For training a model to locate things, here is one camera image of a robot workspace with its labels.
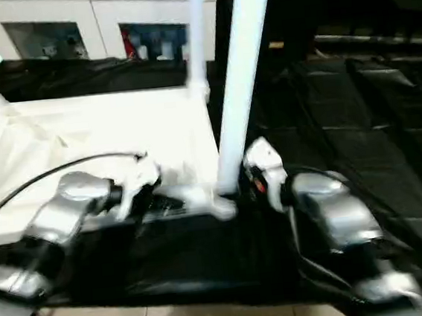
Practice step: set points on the small white jar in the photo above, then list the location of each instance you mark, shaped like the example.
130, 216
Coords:
143, 52

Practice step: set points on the white plastic table top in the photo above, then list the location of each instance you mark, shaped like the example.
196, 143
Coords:
99, 127

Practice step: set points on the long dark metal rod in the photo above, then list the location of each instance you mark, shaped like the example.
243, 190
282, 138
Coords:
375, 38

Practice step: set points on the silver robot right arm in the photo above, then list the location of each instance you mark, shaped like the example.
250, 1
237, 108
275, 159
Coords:
339, 209

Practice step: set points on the white glass-door cabinet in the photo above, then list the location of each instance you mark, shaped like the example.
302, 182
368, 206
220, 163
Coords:
88, 9

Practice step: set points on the small yellow label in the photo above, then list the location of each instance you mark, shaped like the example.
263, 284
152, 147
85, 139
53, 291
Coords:
276, 45

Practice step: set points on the red bottle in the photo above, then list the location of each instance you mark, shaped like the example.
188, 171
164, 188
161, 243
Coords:
128, 45

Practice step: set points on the black work surface mat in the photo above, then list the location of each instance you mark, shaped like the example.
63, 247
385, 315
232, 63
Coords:
360, 113

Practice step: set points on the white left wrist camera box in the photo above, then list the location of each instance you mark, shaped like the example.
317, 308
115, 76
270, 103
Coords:
140, 176

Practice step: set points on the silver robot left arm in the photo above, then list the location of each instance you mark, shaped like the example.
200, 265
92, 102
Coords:
62, 206

